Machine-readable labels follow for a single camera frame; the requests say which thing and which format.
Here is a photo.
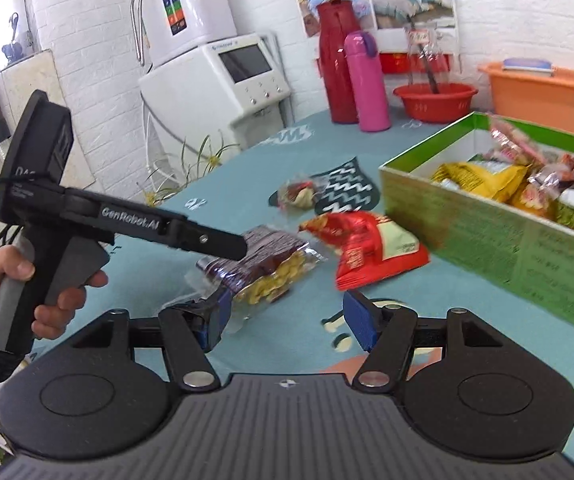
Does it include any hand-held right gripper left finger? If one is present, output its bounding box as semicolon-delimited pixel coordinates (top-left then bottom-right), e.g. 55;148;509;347
69;287;234;395

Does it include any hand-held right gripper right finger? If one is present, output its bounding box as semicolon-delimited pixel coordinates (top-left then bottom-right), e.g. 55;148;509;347
342;289;507;393

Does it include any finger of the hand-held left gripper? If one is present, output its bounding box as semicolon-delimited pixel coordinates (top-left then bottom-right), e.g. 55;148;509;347
182;217;249;262

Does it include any brown label nut bag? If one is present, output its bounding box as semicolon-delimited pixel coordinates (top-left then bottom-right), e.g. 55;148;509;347
162;225;328;336

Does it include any red labelled snack packet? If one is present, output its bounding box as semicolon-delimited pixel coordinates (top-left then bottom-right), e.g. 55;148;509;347
299;210;430;292

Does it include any green cardboard box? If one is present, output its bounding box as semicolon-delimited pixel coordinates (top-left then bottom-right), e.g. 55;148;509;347
378;111;574;346

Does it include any yellow crinkled snack packet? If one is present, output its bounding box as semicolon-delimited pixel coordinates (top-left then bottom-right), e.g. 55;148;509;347
431;161;528;204

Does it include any person's left hand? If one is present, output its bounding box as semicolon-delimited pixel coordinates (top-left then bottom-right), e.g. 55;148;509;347
0;245;110;341

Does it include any beige stone board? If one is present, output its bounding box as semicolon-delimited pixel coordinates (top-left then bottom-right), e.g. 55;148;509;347
0;49;98;193

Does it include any grassy potted plant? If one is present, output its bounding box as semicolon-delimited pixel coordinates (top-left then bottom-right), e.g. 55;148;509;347
137;132;240;206

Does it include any teal printed tablecloth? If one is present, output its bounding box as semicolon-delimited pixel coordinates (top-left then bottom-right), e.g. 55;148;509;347
27;107;574;480

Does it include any small clear candy bag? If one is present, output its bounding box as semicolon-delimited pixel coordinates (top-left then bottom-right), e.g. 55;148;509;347
274;176;325;211

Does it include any white appliance with screen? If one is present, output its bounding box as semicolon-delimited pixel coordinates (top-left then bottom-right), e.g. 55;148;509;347
138;32;293;171

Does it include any red thermos jug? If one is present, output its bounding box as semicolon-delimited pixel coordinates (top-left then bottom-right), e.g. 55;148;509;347
316;0;360;125

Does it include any orange snack packet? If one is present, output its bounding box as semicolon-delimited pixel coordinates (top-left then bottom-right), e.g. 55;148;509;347
510;180;558;218

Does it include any pink thermos bottle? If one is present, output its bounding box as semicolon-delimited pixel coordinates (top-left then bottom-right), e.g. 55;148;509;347
343;30;393;132

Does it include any red plastic basin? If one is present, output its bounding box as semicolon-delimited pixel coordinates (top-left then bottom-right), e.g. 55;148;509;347
393;82;479;124

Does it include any dark stir stick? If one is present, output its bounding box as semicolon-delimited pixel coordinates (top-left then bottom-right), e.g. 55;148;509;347
407;15;440;95

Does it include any glass pitcher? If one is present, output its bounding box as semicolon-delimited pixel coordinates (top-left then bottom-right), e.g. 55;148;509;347
404;25;455;93

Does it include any orange plastic basket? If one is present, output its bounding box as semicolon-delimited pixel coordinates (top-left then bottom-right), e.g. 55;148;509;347
478;61;574;133

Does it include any blue-rimmed bowl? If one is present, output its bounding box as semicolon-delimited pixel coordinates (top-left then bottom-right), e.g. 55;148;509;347
501;57;554;77

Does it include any white wall water purifier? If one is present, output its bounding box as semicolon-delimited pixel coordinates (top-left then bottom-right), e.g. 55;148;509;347
143;0;238;68

